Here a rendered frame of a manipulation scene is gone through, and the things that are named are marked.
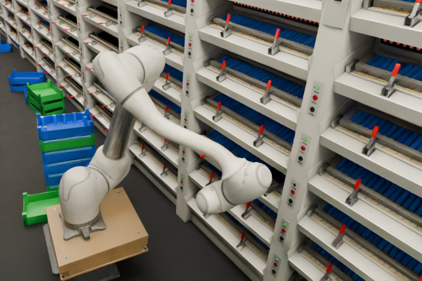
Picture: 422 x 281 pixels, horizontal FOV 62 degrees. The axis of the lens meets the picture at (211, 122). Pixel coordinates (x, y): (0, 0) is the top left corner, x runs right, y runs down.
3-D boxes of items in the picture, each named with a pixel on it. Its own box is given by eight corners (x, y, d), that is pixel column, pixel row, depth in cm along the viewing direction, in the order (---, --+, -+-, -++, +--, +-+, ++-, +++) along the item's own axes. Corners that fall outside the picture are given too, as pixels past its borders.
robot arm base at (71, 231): (64, 248, 147) (63, 238, 144) (58, 213, 164) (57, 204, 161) (109, 235, 155) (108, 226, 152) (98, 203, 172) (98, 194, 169)
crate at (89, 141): (41, 152, 203) (39, 140, 199) (39, 136, 218) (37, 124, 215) (95, 145, 215) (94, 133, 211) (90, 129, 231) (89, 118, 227)
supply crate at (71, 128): (39, 140, 199) (37, 128, 195) (37, 124, 215) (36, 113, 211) (94, 133, 211) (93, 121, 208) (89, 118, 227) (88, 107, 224)
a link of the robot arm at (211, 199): (228, 210, 133) (251, 201, 124) (196, 222, 122) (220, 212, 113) (218, 183, 135) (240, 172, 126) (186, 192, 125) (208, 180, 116)
